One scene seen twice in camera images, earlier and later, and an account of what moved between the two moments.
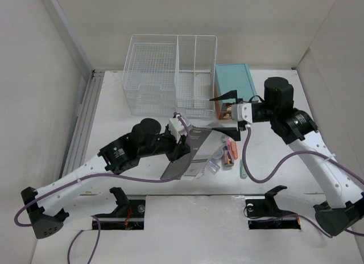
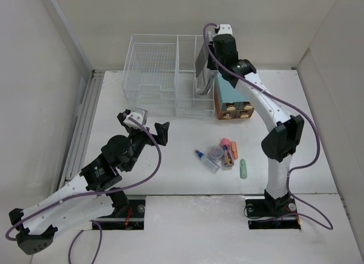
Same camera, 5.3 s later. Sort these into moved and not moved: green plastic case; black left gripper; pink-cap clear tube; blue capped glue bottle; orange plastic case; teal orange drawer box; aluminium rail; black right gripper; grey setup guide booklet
Moved: black right gripper; grey setup guide booklet; black left gripper
Not moved: pink-cap clear tube; blue capped glue bottle; teal orange drawer box; green plastic case; orange plastic case; aluminium rail
